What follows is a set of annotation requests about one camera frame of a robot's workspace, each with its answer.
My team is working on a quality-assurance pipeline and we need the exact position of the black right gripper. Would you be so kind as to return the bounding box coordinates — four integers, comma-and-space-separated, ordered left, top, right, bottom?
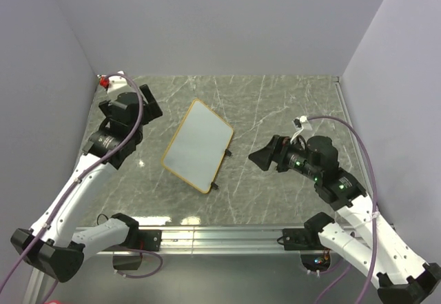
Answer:
248, 134, 321, 181

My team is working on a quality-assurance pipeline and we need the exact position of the yellow framed whiteboard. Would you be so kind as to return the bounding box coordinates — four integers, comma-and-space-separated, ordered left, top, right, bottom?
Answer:
161, 99, 234, 194

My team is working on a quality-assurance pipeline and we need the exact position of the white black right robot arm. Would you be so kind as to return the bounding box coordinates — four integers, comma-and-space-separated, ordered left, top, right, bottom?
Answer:
249, 135, 440, 303

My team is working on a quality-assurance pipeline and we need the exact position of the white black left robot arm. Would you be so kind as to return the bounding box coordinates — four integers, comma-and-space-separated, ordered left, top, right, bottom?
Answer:
10, 85, 163, 283

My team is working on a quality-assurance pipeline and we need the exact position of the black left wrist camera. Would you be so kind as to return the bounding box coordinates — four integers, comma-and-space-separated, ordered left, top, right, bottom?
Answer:
99, 92, 139, 125

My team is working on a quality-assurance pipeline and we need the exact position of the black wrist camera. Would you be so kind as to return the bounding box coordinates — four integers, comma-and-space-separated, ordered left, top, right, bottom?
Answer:
99, 92, 139, 125
306, 136, 339, 171

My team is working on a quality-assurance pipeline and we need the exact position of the red cable cap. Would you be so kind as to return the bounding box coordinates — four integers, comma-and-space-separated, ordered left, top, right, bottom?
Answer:
99, 77, 110, 89

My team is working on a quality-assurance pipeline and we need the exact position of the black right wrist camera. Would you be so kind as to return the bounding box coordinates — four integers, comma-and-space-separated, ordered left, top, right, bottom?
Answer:
306, 136, 339, 171

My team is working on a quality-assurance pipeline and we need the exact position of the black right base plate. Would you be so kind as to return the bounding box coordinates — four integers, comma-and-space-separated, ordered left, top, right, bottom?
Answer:
278, 228, 324, 251

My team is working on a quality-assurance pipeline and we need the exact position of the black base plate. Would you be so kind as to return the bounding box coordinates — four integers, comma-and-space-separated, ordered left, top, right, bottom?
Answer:
134, 229, 162, 252
278, 228, 324, 251

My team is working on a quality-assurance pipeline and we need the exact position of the aluminium right side rail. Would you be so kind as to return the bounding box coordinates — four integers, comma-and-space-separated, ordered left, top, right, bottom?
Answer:
333, 76, 385, 225

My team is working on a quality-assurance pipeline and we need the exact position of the aluminium rail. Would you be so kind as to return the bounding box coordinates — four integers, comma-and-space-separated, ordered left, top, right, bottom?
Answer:
333, 76, 385, 225
139, 224, 304, 255

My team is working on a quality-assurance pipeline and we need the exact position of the aluminium front rail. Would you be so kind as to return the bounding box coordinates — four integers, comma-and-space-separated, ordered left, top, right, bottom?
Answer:
139, 224, 304, 255

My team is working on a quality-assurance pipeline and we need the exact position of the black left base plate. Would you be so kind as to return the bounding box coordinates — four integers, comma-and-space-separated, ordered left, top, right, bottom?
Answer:
134, 229, 162, 252

